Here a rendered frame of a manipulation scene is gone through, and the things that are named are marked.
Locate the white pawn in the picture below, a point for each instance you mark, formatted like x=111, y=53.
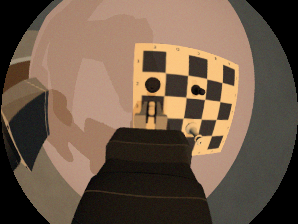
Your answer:
x=151, y=108

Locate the tan and dark brown chessboard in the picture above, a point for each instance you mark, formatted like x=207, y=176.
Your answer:
x=178, y=69

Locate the black chess queen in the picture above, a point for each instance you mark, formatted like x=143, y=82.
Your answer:
x=152, y=84

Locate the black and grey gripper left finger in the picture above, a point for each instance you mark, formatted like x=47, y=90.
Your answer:
x=140, y=118

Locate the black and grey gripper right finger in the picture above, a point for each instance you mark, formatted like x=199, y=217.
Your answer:
x=160, y=120

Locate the white queen chess piece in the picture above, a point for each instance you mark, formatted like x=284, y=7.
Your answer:
x=191, y=129

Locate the black pawn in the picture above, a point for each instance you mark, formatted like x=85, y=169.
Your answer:
x=196, y=90

